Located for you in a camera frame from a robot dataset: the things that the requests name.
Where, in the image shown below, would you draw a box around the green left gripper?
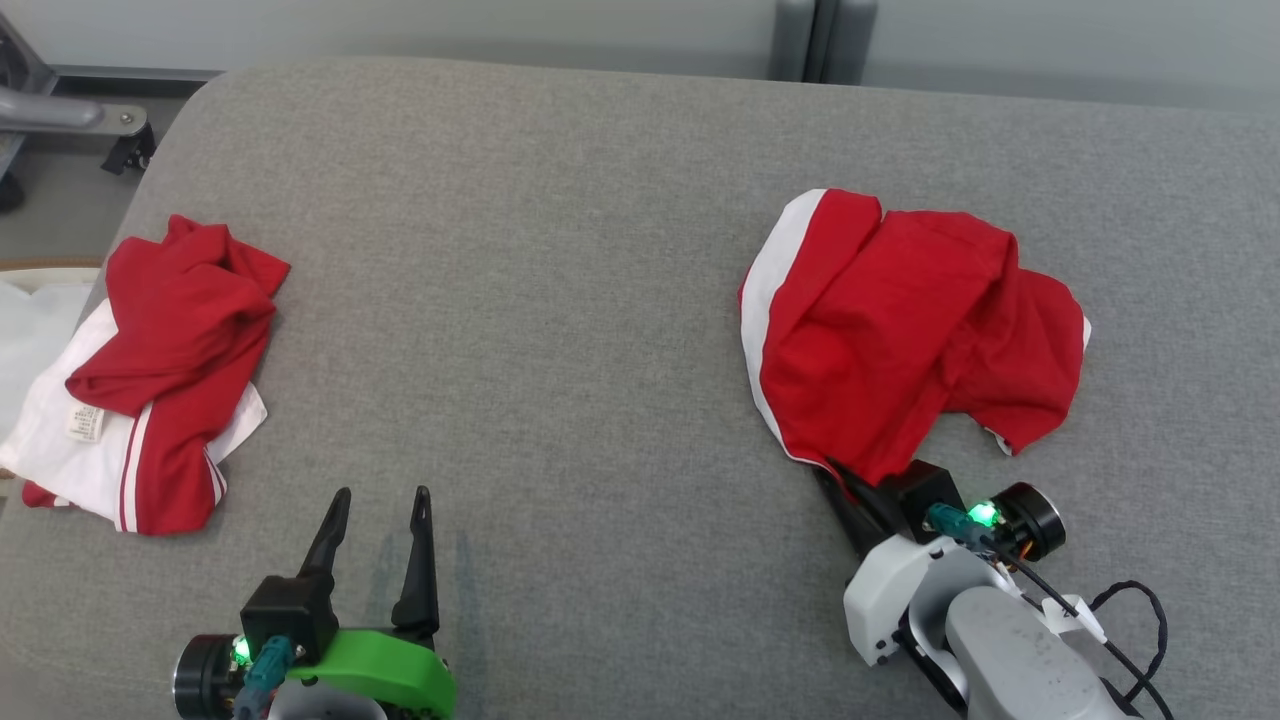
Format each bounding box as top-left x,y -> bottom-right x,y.
172,485 -> 458,720

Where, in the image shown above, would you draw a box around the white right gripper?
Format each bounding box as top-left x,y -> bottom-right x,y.
812,461 -> 1067,668

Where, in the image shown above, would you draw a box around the red shorts with white trim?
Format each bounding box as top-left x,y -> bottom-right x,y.
738,187 -> 1093,488

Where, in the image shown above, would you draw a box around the red and white jersey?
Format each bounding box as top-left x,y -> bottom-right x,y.
0,213 -> 292,536

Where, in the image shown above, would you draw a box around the white fabric at table edge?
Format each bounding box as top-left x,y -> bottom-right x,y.
0,258 -> 106,441

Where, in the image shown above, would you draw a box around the grey wheeled stand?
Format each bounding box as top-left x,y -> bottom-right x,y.
0,10 -> 158,213

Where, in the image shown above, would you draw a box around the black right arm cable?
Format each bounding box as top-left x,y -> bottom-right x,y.
925,503 -> 1173,720

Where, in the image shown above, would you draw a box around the grey vertical post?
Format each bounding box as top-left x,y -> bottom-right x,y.
768,0 -> 881,86

